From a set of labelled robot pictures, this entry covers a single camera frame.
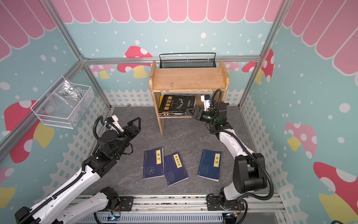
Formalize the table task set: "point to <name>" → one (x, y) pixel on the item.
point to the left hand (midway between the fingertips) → (139, 123)
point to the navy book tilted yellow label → (175, 170)
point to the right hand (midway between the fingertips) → (187, 110)
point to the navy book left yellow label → (153, 166)
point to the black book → (176, 103)
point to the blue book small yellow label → (209, 164)
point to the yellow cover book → (161, 101)
